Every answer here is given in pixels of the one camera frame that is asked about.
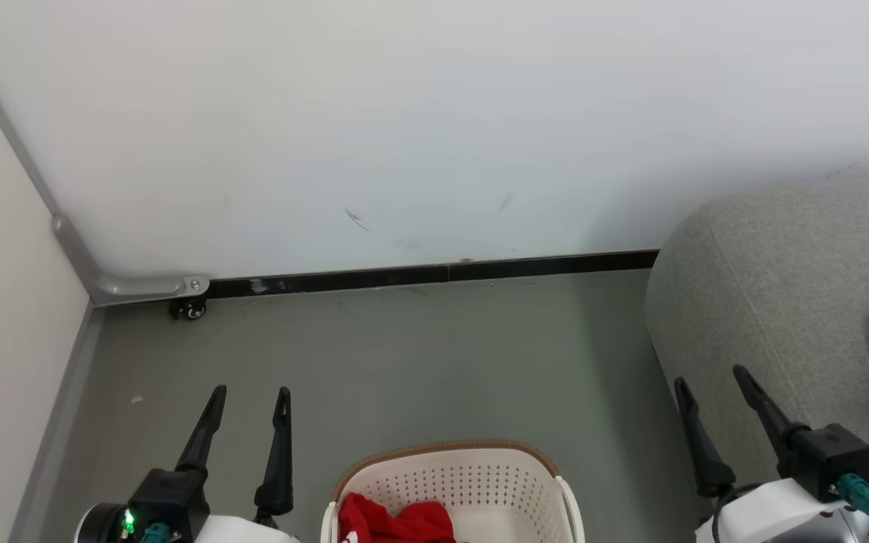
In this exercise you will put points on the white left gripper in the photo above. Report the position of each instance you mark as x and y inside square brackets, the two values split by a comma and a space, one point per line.
[238, 532]

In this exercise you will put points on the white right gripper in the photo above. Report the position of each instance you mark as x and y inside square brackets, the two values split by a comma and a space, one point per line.
[774, 513]

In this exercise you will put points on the red garment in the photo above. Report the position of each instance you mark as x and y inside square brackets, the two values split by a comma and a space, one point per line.
[382, 524]

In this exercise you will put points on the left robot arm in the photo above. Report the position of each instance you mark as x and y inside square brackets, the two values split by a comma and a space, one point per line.
[99, 528]

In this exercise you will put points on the white basket with brown rim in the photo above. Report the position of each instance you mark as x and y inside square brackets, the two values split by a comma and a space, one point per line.
[465, 483]

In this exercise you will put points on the grey fabric sofa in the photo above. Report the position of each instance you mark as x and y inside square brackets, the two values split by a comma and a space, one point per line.
[781, 302]

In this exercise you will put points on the small black caster wheel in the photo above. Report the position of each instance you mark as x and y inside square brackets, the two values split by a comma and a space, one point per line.
[191, 309]

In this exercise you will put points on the grey skirting strip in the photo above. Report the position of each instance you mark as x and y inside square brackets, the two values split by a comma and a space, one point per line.
[57, 437]

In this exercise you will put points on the black baseboard strip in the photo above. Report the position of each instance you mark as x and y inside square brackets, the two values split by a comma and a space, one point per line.
[404, 275]

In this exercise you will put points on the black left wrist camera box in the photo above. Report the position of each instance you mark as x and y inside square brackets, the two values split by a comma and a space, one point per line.
[167, 494]

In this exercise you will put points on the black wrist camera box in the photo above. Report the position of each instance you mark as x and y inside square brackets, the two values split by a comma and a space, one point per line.
[830, 452]
[167, 494]

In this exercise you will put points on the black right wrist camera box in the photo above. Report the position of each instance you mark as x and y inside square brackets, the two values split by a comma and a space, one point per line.
[830, 452]

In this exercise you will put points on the silver metal frame bar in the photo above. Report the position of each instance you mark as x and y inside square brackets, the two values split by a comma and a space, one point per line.
[140, 286]

